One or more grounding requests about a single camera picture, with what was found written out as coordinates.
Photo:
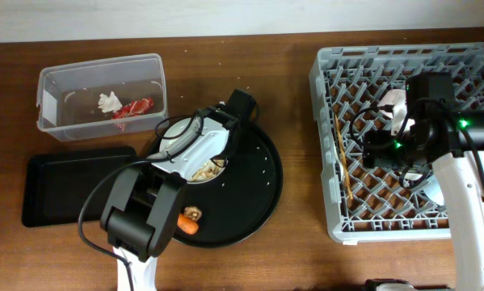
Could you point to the orange carrot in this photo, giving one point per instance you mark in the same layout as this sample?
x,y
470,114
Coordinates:
x,y
187,225

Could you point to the black rectangular tray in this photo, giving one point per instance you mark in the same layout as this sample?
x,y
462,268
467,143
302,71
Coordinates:
x,y
57,185

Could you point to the round black serving tray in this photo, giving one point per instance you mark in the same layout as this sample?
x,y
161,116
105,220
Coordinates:
x,y
240,200

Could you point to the wooden chopstick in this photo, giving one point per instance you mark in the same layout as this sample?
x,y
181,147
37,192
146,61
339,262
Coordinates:
x,y
347,182

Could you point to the peanut shells and rice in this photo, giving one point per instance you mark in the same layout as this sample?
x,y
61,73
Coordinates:
x,y
210,170

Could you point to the clear plastic waste bin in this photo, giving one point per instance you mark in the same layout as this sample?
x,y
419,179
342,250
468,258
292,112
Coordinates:
x,y
68,95

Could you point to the grey dishwasher rack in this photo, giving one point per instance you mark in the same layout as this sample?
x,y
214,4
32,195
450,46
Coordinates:
x,y
350,82

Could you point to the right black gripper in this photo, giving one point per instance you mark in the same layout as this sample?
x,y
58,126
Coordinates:
x,y
375,147

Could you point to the red snack wrapper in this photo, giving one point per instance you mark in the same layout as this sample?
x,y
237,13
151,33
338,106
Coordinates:
x,y
135,108

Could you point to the white plastic fork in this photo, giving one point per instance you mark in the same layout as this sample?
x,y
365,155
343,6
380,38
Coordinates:
x,y
341,168

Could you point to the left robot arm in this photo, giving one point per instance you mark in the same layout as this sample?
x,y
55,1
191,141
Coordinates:
x,y
139,229

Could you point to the small white cup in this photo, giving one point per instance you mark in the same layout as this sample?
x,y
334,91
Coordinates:
x,y
412,176

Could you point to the light blue plastic cup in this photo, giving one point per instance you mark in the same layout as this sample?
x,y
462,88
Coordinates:
x,y
433,192

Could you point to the white saucer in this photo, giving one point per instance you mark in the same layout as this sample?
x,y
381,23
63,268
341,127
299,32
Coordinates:
x,y
393,106

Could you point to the white tissue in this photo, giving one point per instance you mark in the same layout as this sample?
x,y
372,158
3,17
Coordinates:
x,y
109,103

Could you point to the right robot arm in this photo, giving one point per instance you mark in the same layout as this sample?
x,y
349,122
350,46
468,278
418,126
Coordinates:
x,y
432,135

